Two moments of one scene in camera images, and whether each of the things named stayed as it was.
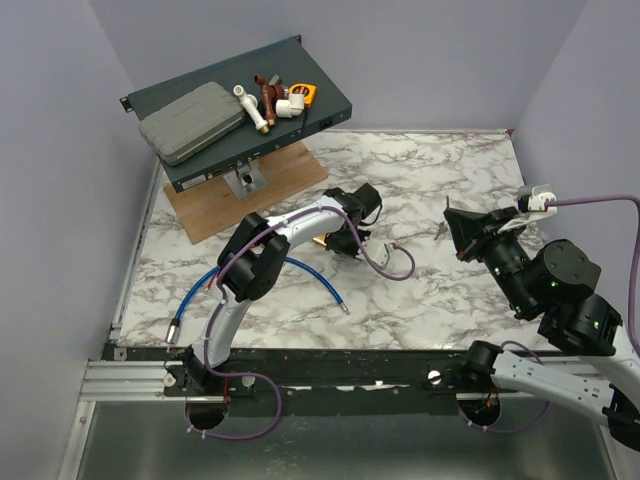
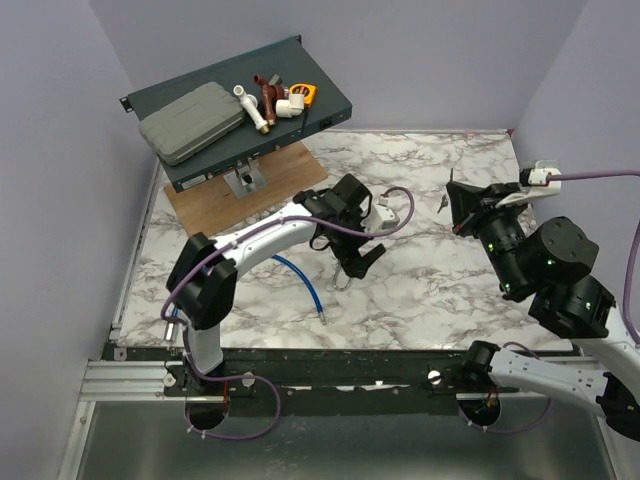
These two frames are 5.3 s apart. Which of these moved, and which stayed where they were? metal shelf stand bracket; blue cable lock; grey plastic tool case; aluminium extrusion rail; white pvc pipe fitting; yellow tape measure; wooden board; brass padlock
Moved: blue cable lock; brass padlock
Stayed: wooden board; white pvc pipe fitting; yellow tape measure; metal shelf stand bracket; aluminium extrusion rail; grey plastic tool case
